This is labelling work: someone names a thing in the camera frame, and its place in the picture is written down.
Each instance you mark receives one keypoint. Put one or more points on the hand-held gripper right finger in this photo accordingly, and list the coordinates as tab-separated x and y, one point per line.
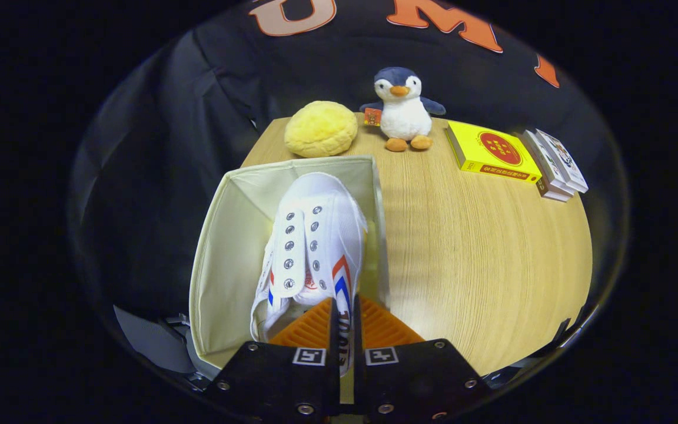
358	377

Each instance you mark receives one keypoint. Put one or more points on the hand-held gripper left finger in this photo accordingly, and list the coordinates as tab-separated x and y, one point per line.
333	377

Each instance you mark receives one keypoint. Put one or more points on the white canvas shoe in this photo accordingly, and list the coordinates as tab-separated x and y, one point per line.
321	224

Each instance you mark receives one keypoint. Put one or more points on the beige fabric storage box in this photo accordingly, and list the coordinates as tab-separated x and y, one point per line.
227	259

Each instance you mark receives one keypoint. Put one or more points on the person's grey trousers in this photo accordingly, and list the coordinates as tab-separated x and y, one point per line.
150	341

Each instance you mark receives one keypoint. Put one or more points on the yellow bun plush toy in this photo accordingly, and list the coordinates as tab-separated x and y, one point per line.
320	129

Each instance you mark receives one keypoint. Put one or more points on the yellow book with red circle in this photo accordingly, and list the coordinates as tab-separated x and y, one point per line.
492	150

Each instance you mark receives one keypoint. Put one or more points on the penguin plush toy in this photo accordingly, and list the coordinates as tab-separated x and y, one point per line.
404	115

